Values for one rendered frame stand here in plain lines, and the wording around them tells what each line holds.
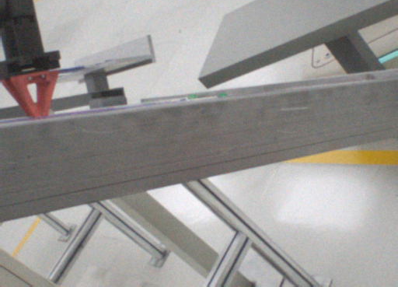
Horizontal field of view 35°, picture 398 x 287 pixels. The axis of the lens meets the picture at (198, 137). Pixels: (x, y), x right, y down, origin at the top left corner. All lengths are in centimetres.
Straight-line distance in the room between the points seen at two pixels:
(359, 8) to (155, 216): 72
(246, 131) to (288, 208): 142
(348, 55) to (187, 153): 100
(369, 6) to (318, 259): 77
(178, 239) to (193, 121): 116
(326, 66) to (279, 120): 125
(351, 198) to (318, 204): 11
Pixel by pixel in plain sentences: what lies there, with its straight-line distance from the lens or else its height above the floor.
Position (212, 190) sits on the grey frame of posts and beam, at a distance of 140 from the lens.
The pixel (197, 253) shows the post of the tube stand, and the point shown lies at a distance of 168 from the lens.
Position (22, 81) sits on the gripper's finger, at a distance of 92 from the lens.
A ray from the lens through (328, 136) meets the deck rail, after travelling 60.
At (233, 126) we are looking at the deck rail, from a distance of 51.
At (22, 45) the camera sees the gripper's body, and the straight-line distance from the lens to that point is 93.
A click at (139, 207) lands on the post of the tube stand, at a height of 46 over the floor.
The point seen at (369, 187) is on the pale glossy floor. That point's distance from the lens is 181.
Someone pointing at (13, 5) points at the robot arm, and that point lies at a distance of 93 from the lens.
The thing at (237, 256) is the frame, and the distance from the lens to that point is 148.
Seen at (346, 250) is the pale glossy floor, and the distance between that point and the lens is 172.
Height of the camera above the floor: 121
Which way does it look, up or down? 28 degrees down
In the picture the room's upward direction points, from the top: 46 degrees counter-clockwise
